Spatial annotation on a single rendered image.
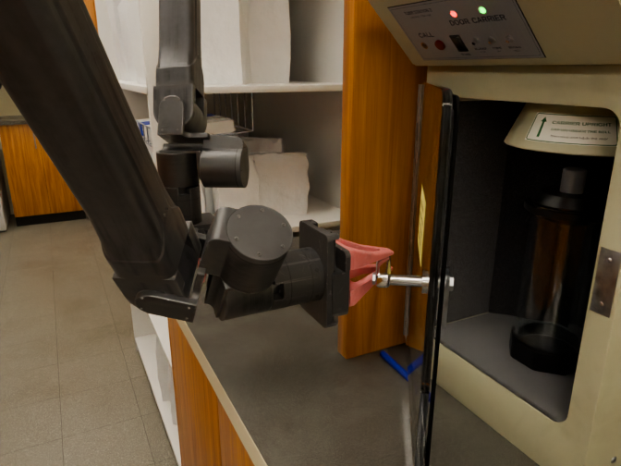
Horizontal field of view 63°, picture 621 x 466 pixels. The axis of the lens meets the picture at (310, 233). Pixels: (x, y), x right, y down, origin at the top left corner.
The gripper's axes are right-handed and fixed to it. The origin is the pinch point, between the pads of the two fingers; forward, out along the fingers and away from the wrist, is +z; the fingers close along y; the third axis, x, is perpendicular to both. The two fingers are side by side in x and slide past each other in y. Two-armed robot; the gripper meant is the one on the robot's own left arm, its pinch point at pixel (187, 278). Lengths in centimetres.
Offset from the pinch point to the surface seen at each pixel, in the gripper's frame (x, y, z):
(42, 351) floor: 202, -34, 107
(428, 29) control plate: -22.2, 25.8, -34.7
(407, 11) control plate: -20.5, 23.8, -36.7
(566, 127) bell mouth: -35, 35, -24
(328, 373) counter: -10.4, 19.0, 16.2
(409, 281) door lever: -35.2, 14.6, -9.6
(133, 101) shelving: 178, 21, -19
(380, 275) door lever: -33.6, 12.0, -10.1
